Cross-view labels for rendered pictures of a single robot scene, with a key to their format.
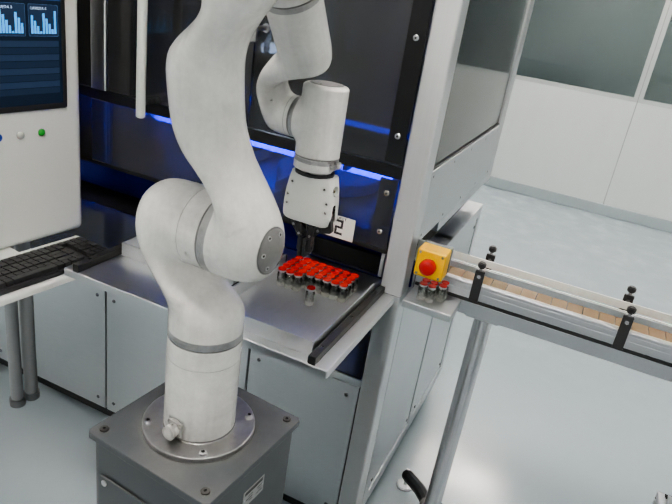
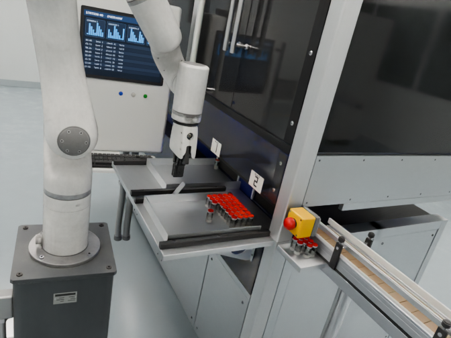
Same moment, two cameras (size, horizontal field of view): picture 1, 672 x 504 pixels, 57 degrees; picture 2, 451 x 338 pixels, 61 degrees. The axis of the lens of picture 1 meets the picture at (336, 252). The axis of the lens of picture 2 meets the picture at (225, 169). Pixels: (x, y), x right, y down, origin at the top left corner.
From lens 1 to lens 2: 0.78 m
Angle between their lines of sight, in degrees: 34
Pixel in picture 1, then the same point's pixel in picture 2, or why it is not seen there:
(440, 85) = (318, 88)
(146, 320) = not seen: hidden behind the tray
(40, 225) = (136, 145)
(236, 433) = (71, 258)
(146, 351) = not seen: hidden behind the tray
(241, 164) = (61, 82)
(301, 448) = (219, 329)
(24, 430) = (123, 256)
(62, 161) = (155, 114)
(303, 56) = (149, 35)
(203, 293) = (60, 162)
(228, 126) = (52, 58)
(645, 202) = not seen: outside the picture
